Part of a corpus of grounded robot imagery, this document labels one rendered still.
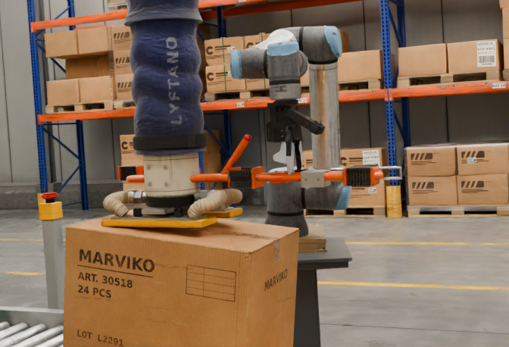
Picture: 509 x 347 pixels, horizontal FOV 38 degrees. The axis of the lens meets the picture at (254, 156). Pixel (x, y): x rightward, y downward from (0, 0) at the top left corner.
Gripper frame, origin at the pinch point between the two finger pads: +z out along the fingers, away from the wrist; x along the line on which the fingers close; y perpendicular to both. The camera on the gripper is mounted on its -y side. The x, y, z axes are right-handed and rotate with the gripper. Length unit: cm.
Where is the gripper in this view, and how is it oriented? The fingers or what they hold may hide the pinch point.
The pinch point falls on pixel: (296, 170)
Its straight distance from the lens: 210.8
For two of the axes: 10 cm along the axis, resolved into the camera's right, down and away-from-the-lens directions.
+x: -4.0, 0.6, -9.1
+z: 0.6, 10.0, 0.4
